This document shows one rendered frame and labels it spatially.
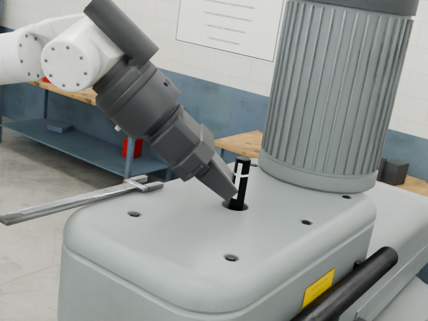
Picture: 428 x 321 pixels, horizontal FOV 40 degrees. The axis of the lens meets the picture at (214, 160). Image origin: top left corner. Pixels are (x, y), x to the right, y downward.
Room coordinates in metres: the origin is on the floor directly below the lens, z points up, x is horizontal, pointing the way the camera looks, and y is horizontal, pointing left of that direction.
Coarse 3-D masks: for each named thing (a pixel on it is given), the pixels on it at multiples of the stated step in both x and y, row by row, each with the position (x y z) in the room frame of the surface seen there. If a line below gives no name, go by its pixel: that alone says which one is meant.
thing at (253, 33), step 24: (192, 0) 6.09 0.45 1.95; (216, 0) 5.93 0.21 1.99; (240, 0) 5.77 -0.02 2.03; (264, 0) 5.63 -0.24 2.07; (192, 24) 6.06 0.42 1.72; (216, 24) 5.91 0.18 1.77; (240, 24) 5.75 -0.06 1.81; (264, 24) 5.61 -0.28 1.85; (216, 48) 5.88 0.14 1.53; (240, 48) 5.73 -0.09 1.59; (264, 48) 5.58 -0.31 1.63
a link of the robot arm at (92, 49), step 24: (96, 0) 0.70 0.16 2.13; (96, 24) 0.70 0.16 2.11; (120, 24) 0.70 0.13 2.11; (48, 48) 0.67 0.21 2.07; (72, 48) 0.66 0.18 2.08; (96, 48) 0.68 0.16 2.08; (120, 48) 0.71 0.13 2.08; (144, 48) 0.70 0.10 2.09; (48, 72) 0.67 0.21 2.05; (72, 72) 0.67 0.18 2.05; (96, 72) 0.68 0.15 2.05; (120, 72) 0.70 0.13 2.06; (144, 72) 0.71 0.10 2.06; (96, 96) 0.71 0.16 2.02; (120, 96) 0.69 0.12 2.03
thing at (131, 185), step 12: (132, 180) 0.76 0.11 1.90; (144, 180) 0.78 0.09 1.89; (96, 192) 0.70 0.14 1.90; (108, 192) 0.70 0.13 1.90; (120, 192) 0.71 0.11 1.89; (48, 204) 0.64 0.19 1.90; (60, 204) 0.64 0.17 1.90; (72, 204) 0.65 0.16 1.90; (84, 204) 0.66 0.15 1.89; (0, 216) 0.59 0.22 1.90; (12, 216) 0.59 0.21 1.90; (24, 216) 0.59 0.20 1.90; (36, 216) 0.61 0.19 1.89
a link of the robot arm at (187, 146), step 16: (160, 80) 0.72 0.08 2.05; (144, 96) 0.69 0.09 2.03; (160, 96) 0.70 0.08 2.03; (176, 96) 0.72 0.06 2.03; (128, 112) 0.69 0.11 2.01; (144, 112) 0.69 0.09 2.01; (160, 112) 0.69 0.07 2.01; (176, 112) 0.72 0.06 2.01; (128, 128) 0.70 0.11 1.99; (144, 128) 0.69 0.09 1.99; (160, 128) 0.70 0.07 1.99; (176, 128) 0.69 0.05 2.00; (192, 128) 0.72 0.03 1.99; (160, 144) 0.69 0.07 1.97; (176, 144) 0.69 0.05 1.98; (192, 144) 0.69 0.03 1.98; (208, 144) 0.70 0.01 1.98; (176, 160) 0.69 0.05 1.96; (192, 160) 0.68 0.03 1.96; (208, 160) 0.68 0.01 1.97; (192, 176) 0.67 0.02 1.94
